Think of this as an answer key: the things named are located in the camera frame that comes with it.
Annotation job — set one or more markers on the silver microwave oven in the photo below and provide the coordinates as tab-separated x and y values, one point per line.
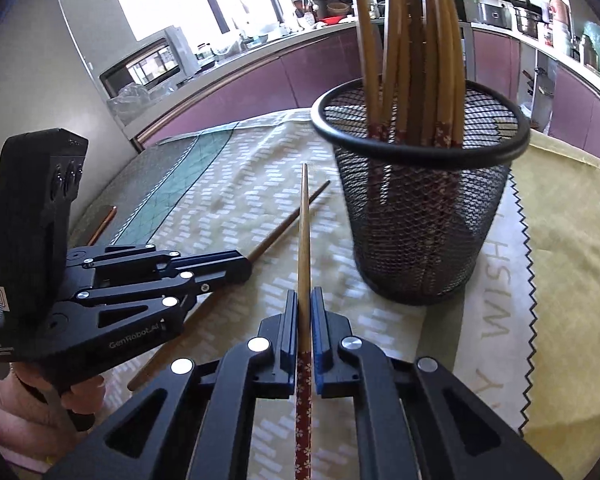
145	62

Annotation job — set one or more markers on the dark brown wooden chopstick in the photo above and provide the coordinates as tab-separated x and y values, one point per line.
285	225

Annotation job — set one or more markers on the red basin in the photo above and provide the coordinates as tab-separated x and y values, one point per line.
328	20

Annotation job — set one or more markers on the yellow cloth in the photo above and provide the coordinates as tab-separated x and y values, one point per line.
575	260

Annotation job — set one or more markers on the pink kettle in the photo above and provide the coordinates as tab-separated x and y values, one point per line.
560	17

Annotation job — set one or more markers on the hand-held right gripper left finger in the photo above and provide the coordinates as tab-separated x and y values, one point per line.
291	330

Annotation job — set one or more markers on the bundle of bamboo chopsticks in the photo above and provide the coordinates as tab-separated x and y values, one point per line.
395	50

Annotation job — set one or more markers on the beige green patterned tablecloth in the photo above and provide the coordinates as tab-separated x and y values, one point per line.
240	185

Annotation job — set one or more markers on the black mesh utensil cup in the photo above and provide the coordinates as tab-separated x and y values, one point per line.
430	240

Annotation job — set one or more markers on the silver rice cooker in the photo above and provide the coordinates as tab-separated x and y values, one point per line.
492	14

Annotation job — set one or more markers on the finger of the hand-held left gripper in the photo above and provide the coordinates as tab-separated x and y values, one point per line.
220	267
155	327

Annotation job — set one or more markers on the person's left hand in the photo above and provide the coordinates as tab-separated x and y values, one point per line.
82	395

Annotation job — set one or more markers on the steel stock pot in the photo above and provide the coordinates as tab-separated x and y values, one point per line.
526	21

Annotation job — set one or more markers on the reddish brown chopstick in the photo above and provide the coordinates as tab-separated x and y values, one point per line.
102	225

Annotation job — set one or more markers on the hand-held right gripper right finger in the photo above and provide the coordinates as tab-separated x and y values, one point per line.
318	330

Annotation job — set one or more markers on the pink lower kitchen cabinets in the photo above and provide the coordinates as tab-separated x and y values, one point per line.
260	80

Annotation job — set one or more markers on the person's left forearm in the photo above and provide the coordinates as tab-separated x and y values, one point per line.
5	415

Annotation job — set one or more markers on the clear plastic bag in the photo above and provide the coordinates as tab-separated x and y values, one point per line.
132	102

